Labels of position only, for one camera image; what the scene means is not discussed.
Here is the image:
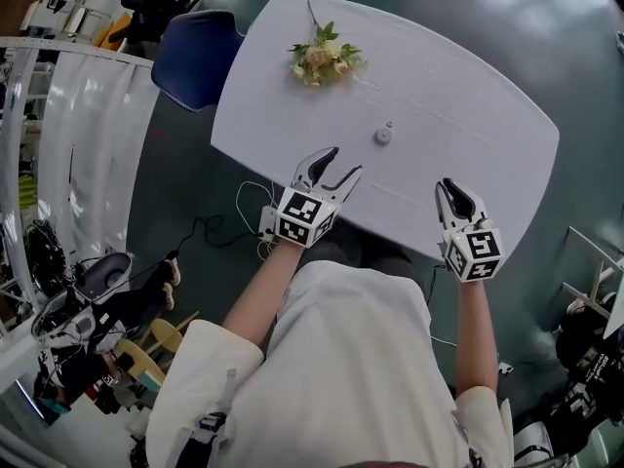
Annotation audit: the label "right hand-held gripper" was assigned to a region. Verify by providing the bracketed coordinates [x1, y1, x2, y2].
[434, 177, 504, 285]

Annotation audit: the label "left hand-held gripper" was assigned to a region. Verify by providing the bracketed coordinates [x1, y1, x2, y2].
[274, 146, 364, 250]

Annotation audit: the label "small white round device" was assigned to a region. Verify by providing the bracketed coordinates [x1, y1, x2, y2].
[372, 120, 396, 148]

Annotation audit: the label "person's left forearm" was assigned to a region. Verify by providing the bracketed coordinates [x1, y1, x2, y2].
[221, 243, 306, 356]

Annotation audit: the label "person's right forearm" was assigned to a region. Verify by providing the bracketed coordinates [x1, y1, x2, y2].
[452, 279, 500, 395]

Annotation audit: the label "white socket box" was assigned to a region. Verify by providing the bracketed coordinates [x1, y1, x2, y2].
[257, 205, 280, 241]

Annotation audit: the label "white tablecloth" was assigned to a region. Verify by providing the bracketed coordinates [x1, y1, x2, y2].
[210, 0, 561, 265]

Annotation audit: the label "person's dark trousers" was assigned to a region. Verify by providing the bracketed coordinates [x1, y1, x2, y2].
[304, 221, 430, 306]

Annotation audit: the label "yellow flower bouquet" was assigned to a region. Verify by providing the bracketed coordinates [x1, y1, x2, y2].
[287, 0, 368, 89]

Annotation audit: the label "blue chair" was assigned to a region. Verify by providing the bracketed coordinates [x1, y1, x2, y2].
[150, 9, 246, 113]

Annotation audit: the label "person's white shirt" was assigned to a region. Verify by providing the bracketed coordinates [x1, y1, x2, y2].
[145, 259, 516, 468]

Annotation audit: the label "white curtain sheet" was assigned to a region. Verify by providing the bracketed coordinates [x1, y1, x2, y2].
[0, 46, 161, 273]

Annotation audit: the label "white rounded device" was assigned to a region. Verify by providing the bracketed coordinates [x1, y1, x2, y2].
[513, 419, 558, 468]

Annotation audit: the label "round wooden stool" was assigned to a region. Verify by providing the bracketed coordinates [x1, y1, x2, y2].
[113, 337, 168, 395]

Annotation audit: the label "tangled white cables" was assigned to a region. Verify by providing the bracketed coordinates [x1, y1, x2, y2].
[235, 179, 283, 263]

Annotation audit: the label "black floor cable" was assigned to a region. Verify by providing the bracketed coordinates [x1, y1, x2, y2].
[172, 214, 255, 258]

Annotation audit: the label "white metal table frame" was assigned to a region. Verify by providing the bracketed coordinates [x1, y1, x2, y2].
[560, 225, 624, 340]

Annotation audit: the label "chest harness strap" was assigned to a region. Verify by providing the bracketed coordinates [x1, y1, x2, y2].
[184, 368, 238, 468]

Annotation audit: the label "white metal rack frame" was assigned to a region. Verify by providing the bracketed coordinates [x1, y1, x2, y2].
[0, 35, 158, 70]

